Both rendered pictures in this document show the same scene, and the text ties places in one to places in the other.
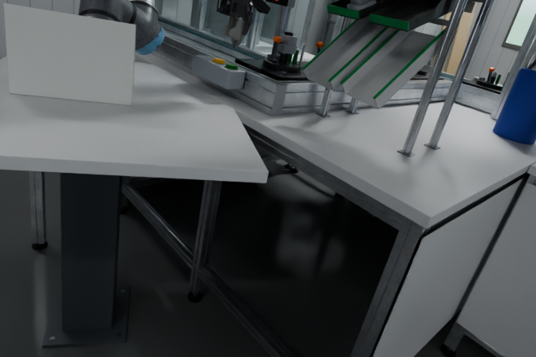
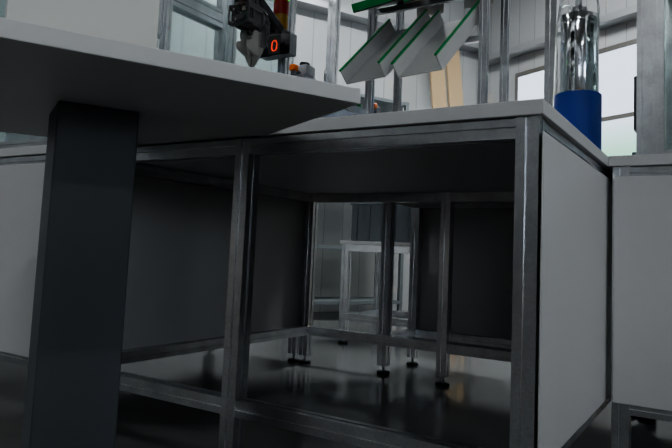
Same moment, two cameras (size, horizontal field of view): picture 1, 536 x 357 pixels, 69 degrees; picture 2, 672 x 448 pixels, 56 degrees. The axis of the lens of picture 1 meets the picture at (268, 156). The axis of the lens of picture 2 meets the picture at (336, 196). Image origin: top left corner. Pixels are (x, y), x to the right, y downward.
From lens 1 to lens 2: 79 cm
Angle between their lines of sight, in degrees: 30
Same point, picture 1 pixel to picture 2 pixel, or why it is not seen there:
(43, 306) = not seen: outside the picture
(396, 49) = (434, 37)
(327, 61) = (363, 66)
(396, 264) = (525, 179)
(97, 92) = not seen: hidden behind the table
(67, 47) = (80, 19)
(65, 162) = (146, 50)
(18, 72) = not seen: hidden behind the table
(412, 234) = (531, 132)
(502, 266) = (632, 289)
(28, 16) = not seen: outside the picture
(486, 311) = (640, 361)
